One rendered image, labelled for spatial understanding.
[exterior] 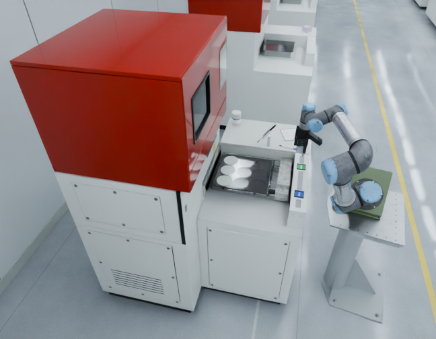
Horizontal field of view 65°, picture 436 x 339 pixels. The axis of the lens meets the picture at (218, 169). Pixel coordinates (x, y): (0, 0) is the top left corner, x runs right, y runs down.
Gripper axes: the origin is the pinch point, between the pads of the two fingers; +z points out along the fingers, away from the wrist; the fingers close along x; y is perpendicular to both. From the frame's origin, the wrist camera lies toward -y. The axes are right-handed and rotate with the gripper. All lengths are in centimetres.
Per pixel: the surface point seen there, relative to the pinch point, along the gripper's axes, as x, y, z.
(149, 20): 1, 92, -76
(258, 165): -3.7, 28.3, 16.1
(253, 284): 46, 20, 81
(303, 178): 11.3, -1.4, 9.9
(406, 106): -286, -147, 107
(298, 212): 40.3, 0.1, 10.8
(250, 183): 16.3, 30.4, 16.0
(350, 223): 29.9, -31.4, 23.9
